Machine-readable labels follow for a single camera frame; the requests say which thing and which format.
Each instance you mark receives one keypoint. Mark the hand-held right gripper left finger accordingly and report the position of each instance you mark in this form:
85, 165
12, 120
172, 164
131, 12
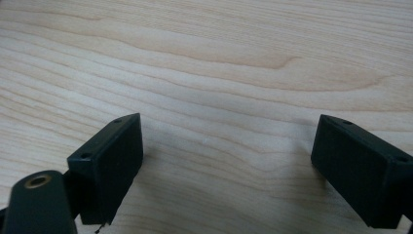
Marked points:
108, 169

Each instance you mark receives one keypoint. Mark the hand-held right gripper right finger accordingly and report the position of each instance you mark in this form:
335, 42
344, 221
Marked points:
357, 172

